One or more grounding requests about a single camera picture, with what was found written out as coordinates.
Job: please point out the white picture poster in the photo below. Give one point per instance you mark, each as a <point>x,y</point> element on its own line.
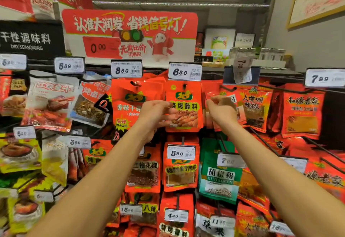
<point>219,42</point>

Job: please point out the person's right hand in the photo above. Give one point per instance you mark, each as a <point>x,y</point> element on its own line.
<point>223,113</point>

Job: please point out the small white sign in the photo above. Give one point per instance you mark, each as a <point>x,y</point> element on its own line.
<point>244,40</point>

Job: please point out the distant shelf goods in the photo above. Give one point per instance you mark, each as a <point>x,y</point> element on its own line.
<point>267,56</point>

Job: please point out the red barbecue dip seasoning packet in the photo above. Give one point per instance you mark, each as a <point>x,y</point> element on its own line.
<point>186,118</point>

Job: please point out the white red-print sauce packet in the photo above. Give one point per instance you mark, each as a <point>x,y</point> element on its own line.
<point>48,102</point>

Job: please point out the person's right forearm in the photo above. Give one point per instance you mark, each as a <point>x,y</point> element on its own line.
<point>285,185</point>

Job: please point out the red white promotion sign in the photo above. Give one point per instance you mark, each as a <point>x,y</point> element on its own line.
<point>129,21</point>

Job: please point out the green white-label packet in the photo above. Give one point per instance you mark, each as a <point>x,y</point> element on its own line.
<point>221,177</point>

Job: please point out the red packet with dish picture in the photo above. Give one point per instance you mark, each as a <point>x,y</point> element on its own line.
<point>13,102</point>

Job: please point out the rows of hanging red packets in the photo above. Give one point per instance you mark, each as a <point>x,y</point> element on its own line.
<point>302,115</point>

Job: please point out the metal ceiling rail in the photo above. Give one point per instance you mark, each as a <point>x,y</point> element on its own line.
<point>183,5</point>

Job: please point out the pale white packet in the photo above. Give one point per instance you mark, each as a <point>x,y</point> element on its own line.
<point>55,161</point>

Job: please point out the black category sign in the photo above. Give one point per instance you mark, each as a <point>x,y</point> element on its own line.
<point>29,39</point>

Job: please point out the person's left forearm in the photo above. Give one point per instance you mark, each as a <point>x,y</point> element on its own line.
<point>91,196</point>

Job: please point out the hanging display of seasoning packets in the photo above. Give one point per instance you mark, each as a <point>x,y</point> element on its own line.
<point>185,71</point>

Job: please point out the clear packet with red label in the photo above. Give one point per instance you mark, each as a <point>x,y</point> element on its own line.
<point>89,110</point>

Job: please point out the person's left hand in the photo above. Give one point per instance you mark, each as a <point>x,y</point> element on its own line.
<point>152,116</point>

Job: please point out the yellow green packet bowl picture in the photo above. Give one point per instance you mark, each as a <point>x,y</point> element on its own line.
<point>16,153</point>

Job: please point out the assorted green brown packets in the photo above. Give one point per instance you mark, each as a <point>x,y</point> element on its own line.
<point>21,207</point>

